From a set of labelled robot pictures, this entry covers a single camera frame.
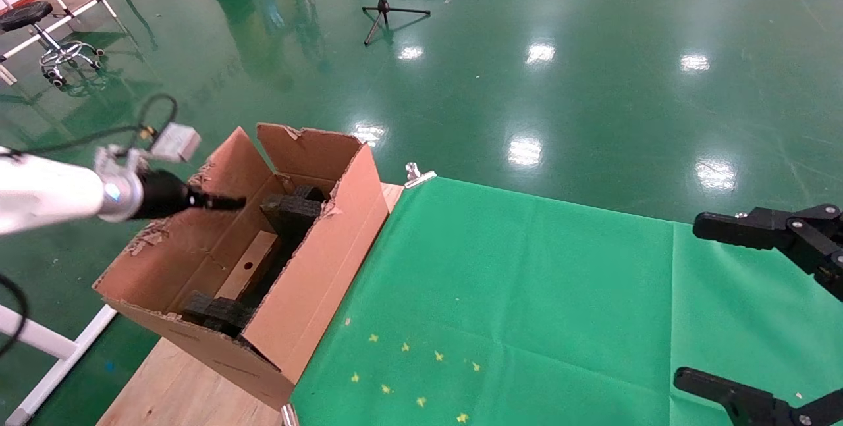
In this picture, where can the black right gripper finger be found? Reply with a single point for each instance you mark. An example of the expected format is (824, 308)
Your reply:
(790, 228)
(757, 411)

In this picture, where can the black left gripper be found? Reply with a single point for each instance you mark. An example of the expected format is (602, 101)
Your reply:
(164, 195)

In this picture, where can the small brown cardboard box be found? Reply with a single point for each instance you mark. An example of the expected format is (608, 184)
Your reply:
(247, 268)

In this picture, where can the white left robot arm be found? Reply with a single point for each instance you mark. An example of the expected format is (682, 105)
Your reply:
(46, 192)

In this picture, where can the large open brown carton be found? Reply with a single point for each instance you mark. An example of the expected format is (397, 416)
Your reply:
(316, 294)

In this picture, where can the black foam block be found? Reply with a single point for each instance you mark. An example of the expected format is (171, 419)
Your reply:
(290, 212)
(217, 313)

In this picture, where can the green table cloth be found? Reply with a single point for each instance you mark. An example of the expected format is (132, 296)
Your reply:
(560, 314)

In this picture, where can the black wheeled stool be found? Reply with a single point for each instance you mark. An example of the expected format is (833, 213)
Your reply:
(26, 14)

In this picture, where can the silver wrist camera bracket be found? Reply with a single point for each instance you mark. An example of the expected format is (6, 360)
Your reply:
(176, 141)

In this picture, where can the white table leg frame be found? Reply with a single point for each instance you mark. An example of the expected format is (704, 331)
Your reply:
(39, 340)

